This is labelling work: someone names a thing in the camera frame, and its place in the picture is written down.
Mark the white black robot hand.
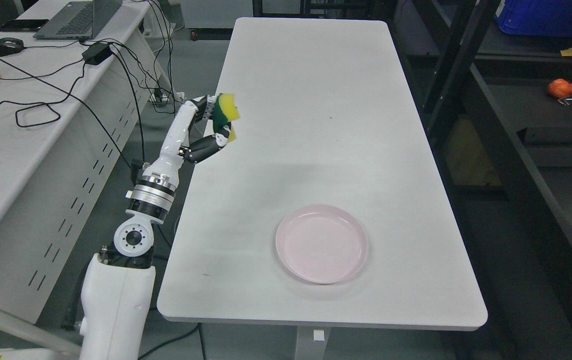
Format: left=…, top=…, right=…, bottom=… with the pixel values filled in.
left=144, top=94, right=229, bottom=178

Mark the green yellow sponge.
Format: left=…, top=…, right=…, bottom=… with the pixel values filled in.
left=211, top=93, right=240, bottom=142

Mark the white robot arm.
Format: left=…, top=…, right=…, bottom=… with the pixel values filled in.
left=79, top=165, right=180, bottom=360

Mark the black metal shelf rack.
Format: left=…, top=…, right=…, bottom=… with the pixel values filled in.
left=384, top=0, right=572, bottom=360

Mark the white power strip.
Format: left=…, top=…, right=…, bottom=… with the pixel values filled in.
left=148, top=88, right=186, bottom=106

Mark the black power adapter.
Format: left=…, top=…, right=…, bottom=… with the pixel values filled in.
left=82, top=42, right=113, bottom=66

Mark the white side desk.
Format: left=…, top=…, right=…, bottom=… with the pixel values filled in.
left=0, top=0, right=170, bottom=325

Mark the grey laptop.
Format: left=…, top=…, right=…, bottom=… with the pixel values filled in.
left=33, top=0, right=123, bottom=40

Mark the pink round plate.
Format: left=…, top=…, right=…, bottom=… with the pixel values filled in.
left=275, top=203, right=369, bottom=285

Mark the black smartphone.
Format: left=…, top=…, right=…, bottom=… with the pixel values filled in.
left=0, top=19, right=49, bottom=32

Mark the black computer mouse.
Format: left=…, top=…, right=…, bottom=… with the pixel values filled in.
left=0, top=37, right=26, bottom=58

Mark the orange toy object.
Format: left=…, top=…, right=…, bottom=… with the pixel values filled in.
left=547, top=79, right=572, bottom=99

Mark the blue plastic bin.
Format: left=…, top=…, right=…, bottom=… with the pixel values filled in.
left=494, top=0, right=572, bottom=38

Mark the black cable on desk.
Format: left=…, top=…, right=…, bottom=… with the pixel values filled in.
left=0, top=47, right=144, bottom=173

